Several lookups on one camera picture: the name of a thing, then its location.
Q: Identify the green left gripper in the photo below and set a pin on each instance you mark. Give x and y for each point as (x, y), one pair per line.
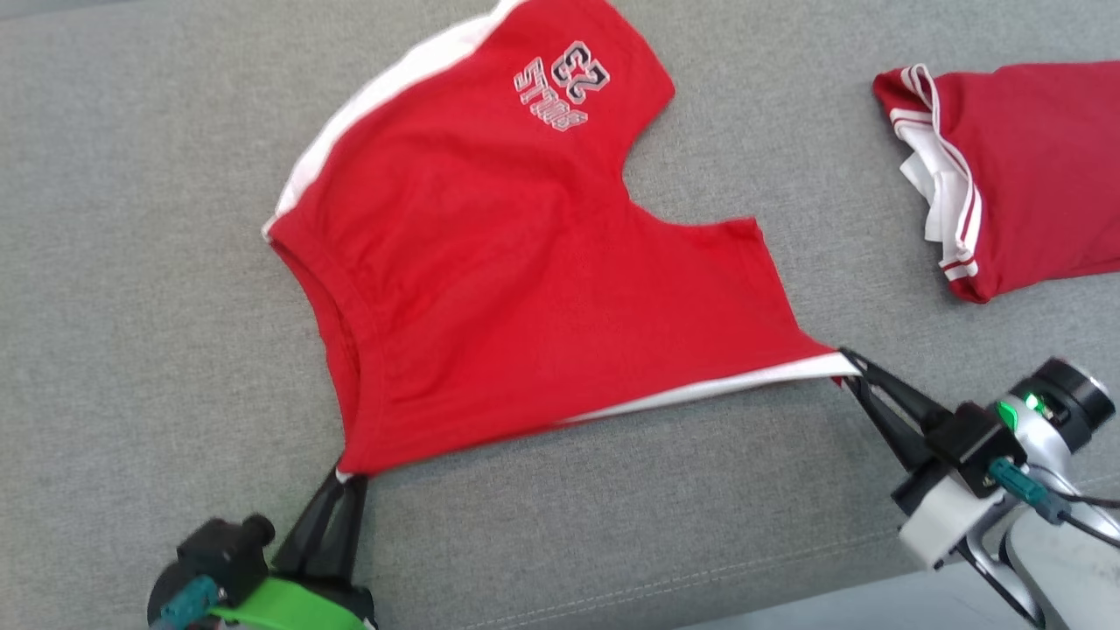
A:
(297, 608)

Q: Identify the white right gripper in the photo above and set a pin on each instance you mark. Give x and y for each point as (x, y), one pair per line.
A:
(941, 521)

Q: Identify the red Bulls 23 jersey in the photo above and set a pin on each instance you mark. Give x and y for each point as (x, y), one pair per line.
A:
(1041, 166)

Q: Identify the red shorts with white stripe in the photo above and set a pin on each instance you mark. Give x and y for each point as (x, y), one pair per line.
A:
(481, 262)

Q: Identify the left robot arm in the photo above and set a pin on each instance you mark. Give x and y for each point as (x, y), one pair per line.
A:
(162, 604)

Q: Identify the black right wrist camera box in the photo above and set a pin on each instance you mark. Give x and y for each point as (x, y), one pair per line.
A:
(971, 437)

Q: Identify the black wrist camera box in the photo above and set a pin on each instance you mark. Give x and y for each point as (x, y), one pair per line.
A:
(223, 551)
(971, 437)

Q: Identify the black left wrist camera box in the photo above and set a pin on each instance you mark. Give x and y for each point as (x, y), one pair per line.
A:
(223, 551)

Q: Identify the teal right camera connector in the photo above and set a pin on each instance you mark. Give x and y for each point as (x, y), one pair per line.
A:
(1019, 481)

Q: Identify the teal camera connector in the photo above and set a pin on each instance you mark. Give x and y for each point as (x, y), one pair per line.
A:
(192, 604)
(1019, 481)

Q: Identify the teal left camera connector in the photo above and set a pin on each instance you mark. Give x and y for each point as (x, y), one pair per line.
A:
(192, 604)

